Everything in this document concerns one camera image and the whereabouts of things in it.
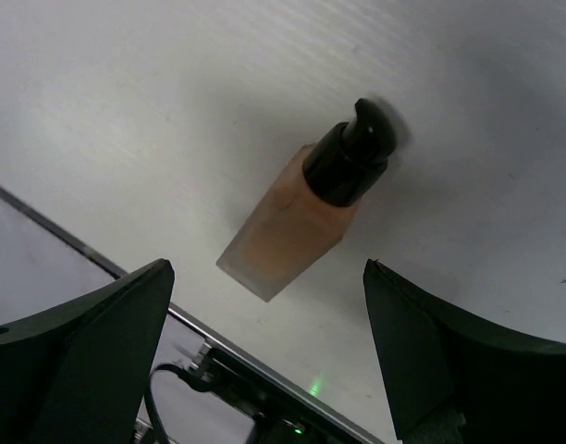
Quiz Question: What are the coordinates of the tall foundation bottle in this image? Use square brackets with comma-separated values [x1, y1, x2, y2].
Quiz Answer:
[216, 98, 398, 302]

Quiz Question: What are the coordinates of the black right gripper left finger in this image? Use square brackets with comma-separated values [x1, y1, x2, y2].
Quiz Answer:
[0, 259, 175, 443]

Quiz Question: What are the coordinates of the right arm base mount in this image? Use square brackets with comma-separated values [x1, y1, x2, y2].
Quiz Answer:
[132, 341, 386, 444]

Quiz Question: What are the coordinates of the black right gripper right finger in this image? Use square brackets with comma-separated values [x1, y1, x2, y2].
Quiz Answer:
[363, 260, 566, 443]

